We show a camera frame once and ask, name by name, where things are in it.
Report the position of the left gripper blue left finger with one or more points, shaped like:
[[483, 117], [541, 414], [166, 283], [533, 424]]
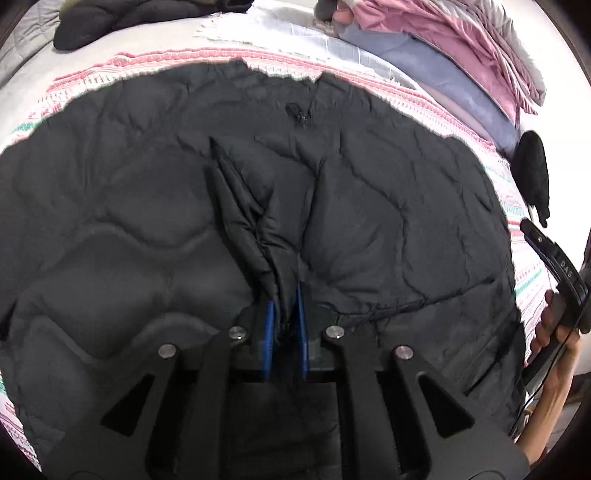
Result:
[[165, 421]]

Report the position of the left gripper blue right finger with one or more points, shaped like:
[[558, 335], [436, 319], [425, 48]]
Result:
[[399, 418]]

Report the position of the black quilted coat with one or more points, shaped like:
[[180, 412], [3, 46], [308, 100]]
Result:
[[184, 207]]

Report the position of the person right forearm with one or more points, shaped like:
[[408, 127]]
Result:
[[539, 428]]

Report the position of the person right hand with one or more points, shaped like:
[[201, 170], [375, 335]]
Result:
[[549, 326]]

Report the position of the black plush toy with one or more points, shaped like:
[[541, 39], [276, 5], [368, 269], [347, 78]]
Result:
[[530, 173]]

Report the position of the blue folded blanket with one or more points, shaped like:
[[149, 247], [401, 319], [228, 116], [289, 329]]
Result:
[[442, 79]]

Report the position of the grey folded duvet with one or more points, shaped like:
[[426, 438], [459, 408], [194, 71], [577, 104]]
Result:
[[495, 20]]

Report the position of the pink folded blanket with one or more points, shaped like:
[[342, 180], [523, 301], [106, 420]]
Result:
[[451, 31]]

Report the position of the patterned pink green blanket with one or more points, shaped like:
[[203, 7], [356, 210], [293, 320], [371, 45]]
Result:
[[92, 69]]

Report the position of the light blue fringed blanket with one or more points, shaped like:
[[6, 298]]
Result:
[[293, 31]]

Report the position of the grey bed sheet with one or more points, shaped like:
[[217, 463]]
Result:
[[26, 28]]

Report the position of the black puffer folded jacket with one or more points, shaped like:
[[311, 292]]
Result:
[[83, 22]]

